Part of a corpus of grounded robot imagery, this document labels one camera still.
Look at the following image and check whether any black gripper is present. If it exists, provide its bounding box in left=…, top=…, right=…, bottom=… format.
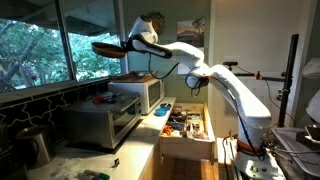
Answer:
left=120, top=39, right=136, bottom=54

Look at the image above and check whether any brown woven basket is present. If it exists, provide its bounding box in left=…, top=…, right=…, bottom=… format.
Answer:
left=90, top=41, right=128, bottom=60

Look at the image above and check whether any white microwave oven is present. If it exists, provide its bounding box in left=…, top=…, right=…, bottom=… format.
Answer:
left=107, top=77, right=166, bottom=116

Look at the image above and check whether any stainless steel toaster oven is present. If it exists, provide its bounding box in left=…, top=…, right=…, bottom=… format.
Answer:
left=61, top=91, right=142, bottom=150

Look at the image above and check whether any landscape picture print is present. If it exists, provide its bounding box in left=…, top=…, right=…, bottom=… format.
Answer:
left=176, top=17, right=206, bottom=49

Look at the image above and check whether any dark blue bowl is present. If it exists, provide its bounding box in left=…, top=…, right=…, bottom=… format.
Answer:
left=159, top=102, right=173, bottom=111

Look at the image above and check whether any teal bowl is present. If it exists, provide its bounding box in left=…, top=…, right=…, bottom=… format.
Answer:
left=154, top=107, right=169, bottom=117

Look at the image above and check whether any large glass window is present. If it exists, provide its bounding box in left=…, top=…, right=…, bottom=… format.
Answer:
left=0, top=0, right=129, bottom=95

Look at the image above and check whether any open wooden drawer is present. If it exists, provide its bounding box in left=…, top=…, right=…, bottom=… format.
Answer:
left=159, top=102, right=216, bottom=163

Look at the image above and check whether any wooden counter cabinet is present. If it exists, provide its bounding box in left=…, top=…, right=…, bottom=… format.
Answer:
left=138, top=136, right=165, bottom=180

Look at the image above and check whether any green marker pen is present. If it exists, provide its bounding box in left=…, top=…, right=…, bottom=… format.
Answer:
left=82, top=169, right=111, bottom=180

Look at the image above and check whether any metal pot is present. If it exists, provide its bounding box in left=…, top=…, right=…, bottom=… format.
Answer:
left=14, top=125, right=56, bottom=170

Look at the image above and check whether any black vertical stand pole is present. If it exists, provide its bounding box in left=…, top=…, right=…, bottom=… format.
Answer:
left=277, top=33, right=300, bottom=128

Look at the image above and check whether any person in white clothes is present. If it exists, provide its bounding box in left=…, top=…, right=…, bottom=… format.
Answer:
left=301, top=57, right=320, bottom=125

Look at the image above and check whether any grey side table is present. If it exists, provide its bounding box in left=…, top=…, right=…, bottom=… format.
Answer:
left=271, top=126, right=320, bottom=178

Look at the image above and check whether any sun shaped wall decoration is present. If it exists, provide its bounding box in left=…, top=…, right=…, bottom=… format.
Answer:
left=145, top=10, right=166, bottom=36

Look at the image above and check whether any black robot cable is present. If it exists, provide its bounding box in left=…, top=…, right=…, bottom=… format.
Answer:
left=147, top=54, right=210, bottom=98

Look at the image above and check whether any red handled tool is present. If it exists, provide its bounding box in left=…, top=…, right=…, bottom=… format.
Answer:
left=92, top=92, right=118, bottom=104

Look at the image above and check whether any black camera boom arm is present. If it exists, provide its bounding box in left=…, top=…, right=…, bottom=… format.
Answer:
left=222, top=60, right=288, bottom=83

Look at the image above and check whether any black floor cable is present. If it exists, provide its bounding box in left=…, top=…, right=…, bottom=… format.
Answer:
left=221, top=134, right=240, bottom=180

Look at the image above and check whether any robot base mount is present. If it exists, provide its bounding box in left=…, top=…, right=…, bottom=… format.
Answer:
left=232, top=151, right=285, bottom=180

